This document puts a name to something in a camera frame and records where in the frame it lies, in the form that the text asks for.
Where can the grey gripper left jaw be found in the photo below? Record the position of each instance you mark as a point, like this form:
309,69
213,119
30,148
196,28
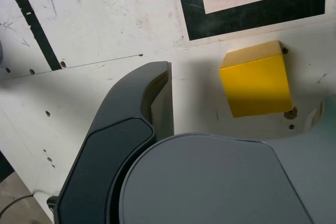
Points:
110,150

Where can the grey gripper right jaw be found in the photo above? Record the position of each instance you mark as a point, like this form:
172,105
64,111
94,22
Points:
210,182

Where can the yellow cube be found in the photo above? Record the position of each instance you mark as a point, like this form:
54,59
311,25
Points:
254,85

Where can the black tape square outline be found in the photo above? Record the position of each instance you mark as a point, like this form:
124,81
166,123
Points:
194,11

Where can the black tape strip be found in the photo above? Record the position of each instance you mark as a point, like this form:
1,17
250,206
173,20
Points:
40,32

